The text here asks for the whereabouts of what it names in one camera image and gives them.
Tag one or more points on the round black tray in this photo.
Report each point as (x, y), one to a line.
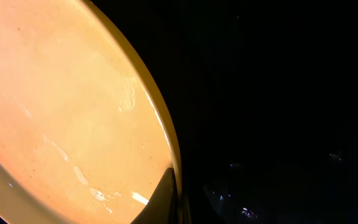
(264, 100)

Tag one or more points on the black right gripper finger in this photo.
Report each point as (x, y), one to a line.
(162, 206)

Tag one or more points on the yellow plate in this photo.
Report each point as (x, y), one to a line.
(85, 135)

